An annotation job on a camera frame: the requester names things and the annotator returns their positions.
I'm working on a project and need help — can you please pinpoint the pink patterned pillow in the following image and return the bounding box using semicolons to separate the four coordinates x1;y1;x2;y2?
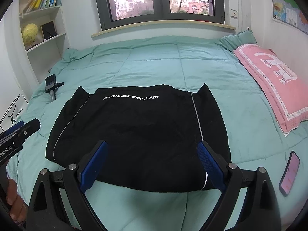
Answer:
234;44;307;135

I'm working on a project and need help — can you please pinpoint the black picture frame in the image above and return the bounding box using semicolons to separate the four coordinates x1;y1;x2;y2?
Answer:
41;20;57;41

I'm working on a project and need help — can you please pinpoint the black camera on mini tripod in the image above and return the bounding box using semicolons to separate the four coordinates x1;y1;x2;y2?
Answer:
45;74;64;101

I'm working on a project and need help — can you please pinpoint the beige window sill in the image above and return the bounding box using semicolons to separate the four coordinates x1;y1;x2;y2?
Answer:
91;19;237;38

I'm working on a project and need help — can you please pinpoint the colourful wall map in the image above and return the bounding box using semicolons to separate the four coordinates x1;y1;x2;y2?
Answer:
272;0;307;34

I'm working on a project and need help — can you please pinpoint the person's left hand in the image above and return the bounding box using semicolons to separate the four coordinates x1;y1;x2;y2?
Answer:
6;179;28;223

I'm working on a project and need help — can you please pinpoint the teal quilted bed cover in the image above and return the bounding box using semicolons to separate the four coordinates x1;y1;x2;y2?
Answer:
7;37;307;230

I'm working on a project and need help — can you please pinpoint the teal pillow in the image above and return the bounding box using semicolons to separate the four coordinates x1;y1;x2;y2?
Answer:
218;29;257;52

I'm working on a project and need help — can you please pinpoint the smartphone with pink screen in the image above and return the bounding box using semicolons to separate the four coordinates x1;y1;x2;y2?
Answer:
279;151;300;197

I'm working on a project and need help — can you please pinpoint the dark framed window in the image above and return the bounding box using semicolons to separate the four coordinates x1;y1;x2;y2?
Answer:
96;0;225;30

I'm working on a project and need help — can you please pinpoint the white bookshelf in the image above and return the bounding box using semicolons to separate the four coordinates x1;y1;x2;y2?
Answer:
19;0;70;83

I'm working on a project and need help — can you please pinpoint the yellow plush toy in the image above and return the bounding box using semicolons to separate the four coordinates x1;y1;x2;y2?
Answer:
21;23;39;48

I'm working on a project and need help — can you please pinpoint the black hooded jacket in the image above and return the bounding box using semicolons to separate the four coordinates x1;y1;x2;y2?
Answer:
45;85;231;193

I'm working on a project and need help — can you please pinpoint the white wall switch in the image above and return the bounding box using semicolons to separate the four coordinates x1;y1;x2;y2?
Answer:
230;9;238;19

